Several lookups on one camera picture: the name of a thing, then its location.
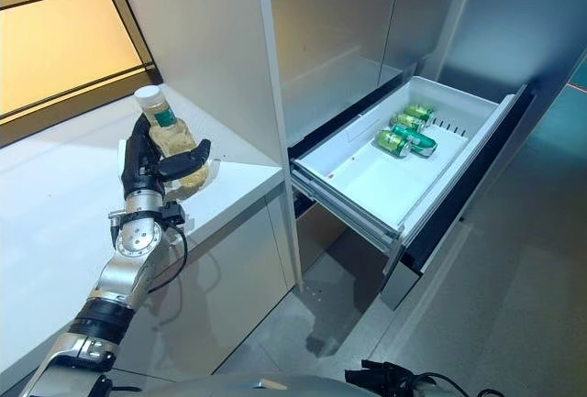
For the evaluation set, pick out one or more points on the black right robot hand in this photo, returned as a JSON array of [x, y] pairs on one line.
[[378, 378]]

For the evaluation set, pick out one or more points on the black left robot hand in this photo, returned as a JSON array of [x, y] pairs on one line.
[[137, 168]]

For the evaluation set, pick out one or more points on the yellow drink bottle white cap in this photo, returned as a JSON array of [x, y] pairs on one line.
[[174, 138]]

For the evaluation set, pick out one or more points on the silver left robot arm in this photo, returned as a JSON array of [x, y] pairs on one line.
[[137, 236]]

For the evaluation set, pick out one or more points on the white fridge drawer bin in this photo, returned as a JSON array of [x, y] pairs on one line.
[[376, 181]]

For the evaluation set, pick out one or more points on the dark fridge drawer front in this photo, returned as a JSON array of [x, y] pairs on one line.
[[468, 195]]

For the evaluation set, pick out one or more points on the stainless steel fridge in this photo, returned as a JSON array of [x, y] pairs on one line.
[[330, 25]]

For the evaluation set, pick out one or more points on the grey robot body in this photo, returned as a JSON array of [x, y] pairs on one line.
[[252, 390]]

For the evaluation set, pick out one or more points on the tall white cabinet panel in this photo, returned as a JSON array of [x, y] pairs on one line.
[[197, 25]]

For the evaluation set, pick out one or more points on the green drink can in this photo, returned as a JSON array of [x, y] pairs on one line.
[[415, 138], [408, 121], [393, 141], [419, 112]]

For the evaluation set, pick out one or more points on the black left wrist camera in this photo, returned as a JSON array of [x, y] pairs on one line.
[[173, 213]]

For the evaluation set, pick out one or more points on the lit window with dark frame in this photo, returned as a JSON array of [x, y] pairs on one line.
[[46, 39]]

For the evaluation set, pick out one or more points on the grey drawer slide rail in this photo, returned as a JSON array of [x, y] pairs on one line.
[[344, 213]]

